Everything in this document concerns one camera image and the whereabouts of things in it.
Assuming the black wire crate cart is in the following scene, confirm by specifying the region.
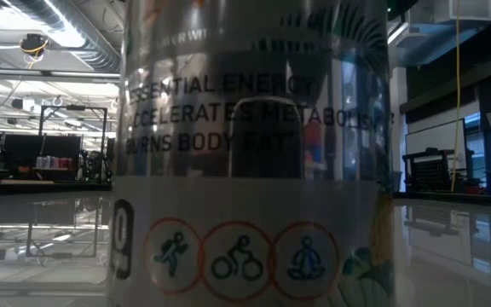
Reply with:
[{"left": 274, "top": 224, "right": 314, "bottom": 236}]
[{"left": 401, "top": 147, "right": 479, "bottom": 194}]

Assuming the white ventilation unit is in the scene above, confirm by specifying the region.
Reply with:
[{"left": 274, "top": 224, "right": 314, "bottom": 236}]
[{"left": 407, "top": 0, "right": 491, "bottom": 25}]

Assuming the hanging yellow black cable reel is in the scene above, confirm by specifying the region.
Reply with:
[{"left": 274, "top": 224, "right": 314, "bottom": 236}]
[{"left": 18, "top": 32, "right": 50, "bottom": 69}]

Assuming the silver spiral ceiling duct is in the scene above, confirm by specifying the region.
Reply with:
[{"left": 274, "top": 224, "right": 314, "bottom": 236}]
[{"left": 6, "top": 0, "right": 123, "bottom": 73}]

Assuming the long ceiling light strip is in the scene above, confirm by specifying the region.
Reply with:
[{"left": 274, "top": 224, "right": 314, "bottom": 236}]
[{"left": 0, "top": 67, "right": 122, "bottom": 82}]

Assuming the white Celsius energy can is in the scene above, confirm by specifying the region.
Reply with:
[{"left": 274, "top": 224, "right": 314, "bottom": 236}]
[{"left": 107, "top": 0, "right": 396, "bottom": 307}]

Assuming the black metal rig frame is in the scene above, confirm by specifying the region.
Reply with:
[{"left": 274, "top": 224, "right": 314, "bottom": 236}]
[{"left": 37, "top": 104, "right": 109, "bottom": 184}]

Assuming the black desk monitor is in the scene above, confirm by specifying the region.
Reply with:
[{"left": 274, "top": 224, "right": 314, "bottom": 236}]
[
  {"left": 3, "top": 135, "right": 42, "bottom": 170},
  {"left": 43, "top": 136, "right": 83, "bottom": 159}
]

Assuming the framed whiteboard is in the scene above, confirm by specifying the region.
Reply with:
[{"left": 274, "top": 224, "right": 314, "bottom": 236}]
[{"left": 405, "top": 118, "right": 468, "bottom": 171}]

